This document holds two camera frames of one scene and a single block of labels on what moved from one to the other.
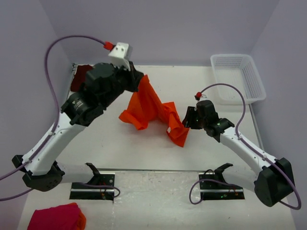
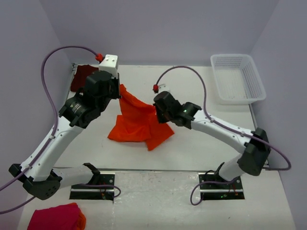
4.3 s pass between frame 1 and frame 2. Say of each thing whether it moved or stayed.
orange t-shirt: moved
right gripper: moved
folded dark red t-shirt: stayed
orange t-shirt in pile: stayed
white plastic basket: stayed
